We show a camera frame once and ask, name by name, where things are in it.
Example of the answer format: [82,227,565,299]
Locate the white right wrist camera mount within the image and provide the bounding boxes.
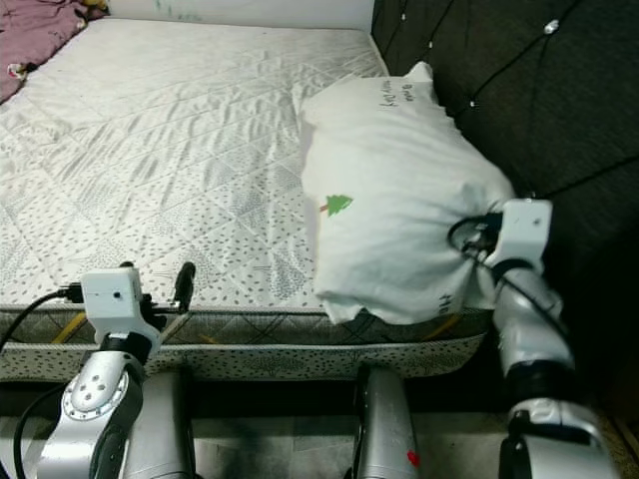
[494,200,554,268]

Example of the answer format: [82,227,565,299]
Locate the quilted beige mattress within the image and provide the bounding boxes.
[0,18,500,385]

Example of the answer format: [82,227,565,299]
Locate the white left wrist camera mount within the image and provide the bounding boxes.
[80,264,151,345]

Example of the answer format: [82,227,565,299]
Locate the silver robot leg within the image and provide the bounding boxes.
[349,361,426,479]
[135,367,197,479]

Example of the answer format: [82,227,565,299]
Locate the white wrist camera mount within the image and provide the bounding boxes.
[494,200,554,268]
[80,264,151,345]

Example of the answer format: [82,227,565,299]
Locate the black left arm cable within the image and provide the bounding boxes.
[0,287,86,479]

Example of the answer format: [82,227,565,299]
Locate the silver robot right leg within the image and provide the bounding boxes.
[349,361,426,479]

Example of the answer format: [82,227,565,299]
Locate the silver robot left leg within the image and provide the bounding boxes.
[135,367,197,479]

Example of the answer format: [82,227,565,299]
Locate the black tufted headboard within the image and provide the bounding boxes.
[371,0,639,400]

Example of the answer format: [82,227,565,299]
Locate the white pillow with tree print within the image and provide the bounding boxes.
[300,62,518,325]

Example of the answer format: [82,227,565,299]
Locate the pink cartoon mouse blanket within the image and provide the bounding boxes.
[0,0,111,106]

